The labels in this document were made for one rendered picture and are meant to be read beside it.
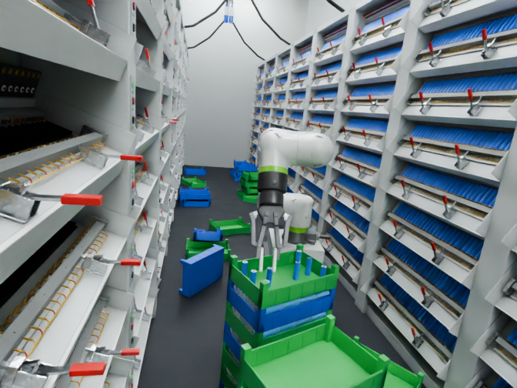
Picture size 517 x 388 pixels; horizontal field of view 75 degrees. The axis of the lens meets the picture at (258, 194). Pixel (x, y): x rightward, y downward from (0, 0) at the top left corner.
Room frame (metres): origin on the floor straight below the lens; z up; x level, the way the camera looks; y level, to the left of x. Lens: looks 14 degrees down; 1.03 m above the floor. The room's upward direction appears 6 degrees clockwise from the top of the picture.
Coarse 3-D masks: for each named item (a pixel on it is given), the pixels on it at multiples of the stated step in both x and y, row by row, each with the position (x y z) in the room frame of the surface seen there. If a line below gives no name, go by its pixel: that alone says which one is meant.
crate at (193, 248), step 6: (186, 246) 2.18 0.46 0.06; (192, 246) 2.28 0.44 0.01; (198, 246) 2.29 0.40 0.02; (204, 246) 2.29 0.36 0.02; (210, 246) 2.30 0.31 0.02; (222, 246) 2.32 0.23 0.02; (228, 246) 2.25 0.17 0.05; (186, 252) 2.08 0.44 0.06; (192, 252) 2.21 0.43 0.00; (198, 252) 2.22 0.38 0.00; (228, 252) 2.13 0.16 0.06; (186, 258) 2.08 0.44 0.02; (228, 258) 2.14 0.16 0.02
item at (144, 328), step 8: (152, 288) 1.42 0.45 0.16; (152, 296) 1.42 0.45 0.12; (152, 304) 1.37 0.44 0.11; (144, 312) 1.25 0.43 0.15; (144, 320) 1.23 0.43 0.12; (144, 328) 1.19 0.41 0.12; (144, 336) 1.14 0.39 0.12; (144, 344) 1.10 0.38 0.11; (136, 360) 0.99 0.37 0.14; (136, 368) 0.98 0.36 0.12; (136, 376) 0.94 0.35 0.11; (136, 384) 0.91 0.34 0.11
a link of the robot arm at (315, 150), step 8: (304, 136) 1.03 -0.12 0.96; (312, 136) 1.03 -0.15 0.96; (320, 136) 1.03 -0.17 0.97; (304, 144) 1.01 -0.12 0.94; (312, 144) 1.01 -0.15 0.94; (320, 144) 1.01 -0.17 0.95; (328, 144) 1.02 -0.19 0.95; (304, 152) 1.01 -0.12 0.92; (312, 152) 1.00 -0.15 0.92; (320, 152) 1.00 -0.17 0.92; (328, 152) 1.01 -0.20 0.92; (296, 160) 1.06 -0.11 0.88; (304, 160) 1.01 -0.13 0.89; (312, 160) 1.01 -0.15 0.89; (320, 160) 1.01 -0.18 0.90; (328, 160) 1.02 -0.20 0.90
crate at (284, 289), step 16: (272, 256) 1.10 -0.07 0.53; (288, 256) 1.14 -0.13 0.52; (304, 256) 1.15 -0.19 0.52; (240, 272) 0.95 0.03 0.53; (288, 272) 1.09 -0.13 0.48; (304, 272) 1.10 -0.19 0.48; (336, 272) 1.01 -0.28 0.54; (240, 288) 0.94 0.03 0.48; (256, 288) 0.87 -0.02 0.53; (272, 288) 0.96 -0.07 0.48; (288, 288) 0.90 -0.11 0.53; (304, 288) 0.93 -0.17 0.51; (320, 288) 0.97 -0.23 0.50; (256, 304) 0.86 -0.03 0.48; (272, 304) 0.87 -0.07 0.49
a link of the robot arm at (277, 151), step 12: (276, 132) 1.05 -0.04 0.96; (264, 144) 1.03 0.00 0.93; (276, 144) 1.02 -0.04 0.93; (288, 144) 1.02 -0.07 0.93; (264, 156) 1.02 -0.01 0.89; (276, 156) 1.01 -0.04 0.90; (288, 156) 1.01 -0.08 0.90; (264, 168) 1.00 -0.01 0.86; (276, 168) 0.99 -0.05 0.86; (288, 168) 1.03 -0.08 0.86
